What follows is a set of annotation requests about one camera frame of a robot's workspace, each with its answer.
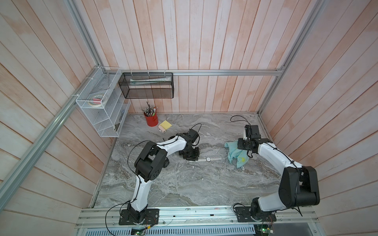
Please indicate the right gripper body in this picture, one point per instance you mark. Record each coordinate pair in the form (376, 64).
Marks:
(243, 144)

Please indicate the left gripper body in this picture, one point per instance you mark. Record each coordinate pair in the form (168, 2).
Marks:
(191, 153)

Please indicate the teal microfiber cloth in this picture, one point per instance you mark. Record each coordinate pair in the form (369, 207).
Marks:
(234, 153)

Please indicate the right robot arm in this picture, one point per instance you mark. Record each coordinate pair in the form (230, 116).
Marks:
(299, 185)

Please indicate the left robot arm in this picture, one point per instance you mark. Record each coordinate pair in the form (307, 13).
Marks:
(152, 159)

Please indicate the yellow sticky note pad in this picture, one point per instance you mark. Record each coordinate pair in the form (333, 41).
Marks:
(166, 125)

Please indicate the red pen holder cup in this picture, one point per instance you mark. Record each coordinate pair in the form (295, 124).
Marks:
(151, 120)

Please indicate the tape roll on shelf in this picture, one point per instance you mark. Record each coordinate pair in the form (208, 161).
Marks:
(98, 100)

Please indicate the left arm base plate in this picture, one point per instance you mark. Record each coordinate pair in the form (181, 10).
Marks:
(148, 216)

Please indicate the aluminium front rail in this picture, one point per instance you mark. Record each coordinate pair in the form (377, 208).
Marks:
(188, 216)

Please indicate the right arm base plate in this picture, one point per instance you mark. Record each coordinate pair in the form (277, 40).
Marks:
(250, 214)

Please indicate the black mesh wall basket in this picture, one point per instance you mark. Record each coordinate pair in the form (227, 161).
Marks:
(146, 85)

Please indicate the white wire wall shelf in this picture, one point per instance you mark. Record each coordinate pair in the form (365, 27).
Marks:
(107, 120)

